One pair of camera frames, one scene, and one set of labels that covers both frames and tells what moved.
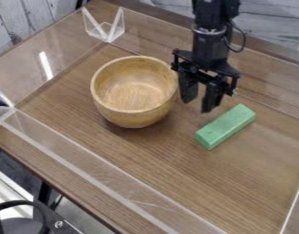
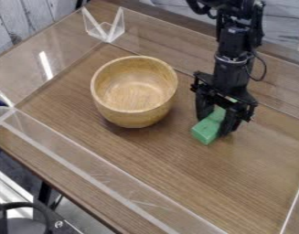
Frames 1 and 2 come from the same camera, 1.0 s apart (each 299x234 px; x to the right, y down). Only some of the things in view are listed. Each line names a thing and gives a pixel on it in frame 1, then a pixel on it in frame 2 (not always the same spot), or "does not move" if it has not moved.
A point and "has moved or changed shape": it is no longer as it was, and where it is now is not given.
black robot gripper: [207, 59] -> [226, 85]
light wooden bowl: [135, 90] does not move
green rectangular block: [225, 126] has moved or changed shape
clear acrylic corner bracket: [106, 31] does not move
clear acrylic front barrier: [83, 179] does not move
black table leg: [44, 194] does not move
